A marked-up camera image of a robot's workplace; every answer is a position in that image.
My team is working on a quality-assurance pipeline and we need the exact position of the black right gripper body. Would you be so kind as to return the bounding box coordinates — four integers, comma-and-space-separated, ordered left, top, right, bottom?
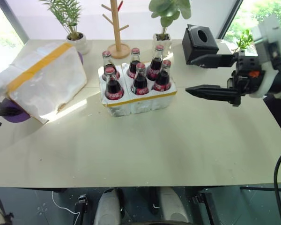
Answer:
227, 52, 266, 97

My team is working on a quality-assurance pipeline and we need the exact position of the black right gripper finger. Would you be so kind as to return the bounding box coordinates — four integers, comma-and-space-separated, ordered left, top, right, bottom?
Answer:
185, 84, 242, 107
190, 53, 237, 69

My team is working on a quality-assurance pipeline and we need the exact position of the white foam box yellow tape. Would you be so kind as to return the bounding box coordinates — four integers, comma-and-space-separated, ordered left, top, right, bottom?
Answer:
6, 42, 88, 125

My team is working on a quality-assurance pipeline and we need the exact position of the black tissue box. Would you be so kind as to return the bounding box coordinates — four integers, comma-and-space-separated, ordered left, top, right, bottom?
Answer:
181, 23, 220, 66

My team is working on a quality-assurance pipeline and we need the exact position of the glass cola bottle red cap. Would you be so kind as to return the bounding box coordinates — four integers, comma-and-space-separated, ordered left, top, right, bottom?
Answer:
130, 62, 149, 96
145, 45, 165, 82
101, 50, 121, 82
126, 47, 142, 79
104, 66, 125, 101
151, 59, 173, 92

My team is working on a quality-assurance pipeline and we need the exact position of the white foam crate yellow tape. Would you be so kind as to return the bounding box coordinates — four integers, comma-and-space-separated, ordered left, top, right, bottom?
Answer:
97, 61, 178, 118

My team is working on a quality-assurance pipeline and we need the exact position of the grey rounded cover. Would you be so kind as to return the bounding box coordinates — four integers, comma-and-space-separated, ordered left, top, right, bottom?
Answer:
158, 187, 191, 225
93, 188, 123, 225

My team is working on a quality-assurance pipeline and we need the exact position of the purple round plate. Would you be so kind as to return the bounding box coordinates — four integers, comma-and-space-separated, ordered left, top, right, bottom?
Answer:
0, 51, 84, 124

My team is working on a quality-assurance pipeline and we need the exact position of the small green plant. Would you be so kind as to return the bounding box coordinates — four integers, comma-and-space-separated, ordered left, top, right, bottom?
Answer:
233, 29, 254, 53

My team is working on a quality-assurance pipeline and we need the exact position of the broad-leaf plant square white pot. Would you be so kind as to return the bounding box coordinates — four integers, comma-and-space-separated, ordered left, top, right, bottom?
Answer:
148, 0, 192, 56

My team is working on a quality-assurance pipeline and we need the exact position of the wooden branch stand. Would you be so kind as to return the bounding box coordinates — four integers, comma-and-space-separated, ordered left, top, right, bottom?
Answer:
101, 0, 132, 60

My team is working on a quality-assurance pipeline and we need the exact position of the palm plant round white pot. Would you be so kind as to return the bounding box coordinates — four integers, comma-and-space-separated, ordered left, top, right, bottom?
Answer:
38, 0, 92, 55

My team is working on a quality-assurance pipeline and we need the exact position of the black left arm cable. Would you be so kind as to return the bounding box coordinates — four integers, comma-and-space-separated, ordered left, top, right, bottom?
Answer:
0, 185, 14, 225

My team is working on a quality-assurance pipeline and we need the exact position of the black table frame bar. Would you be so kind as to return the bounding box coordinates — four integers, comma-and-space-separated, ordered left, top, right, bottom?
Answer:
239, 186, 281, 192

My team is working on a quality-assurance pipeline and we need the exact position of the thin white floor cable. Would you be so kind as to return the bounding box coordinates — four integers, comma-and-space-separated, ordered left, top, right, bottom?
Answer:
52, 190, 81, 225

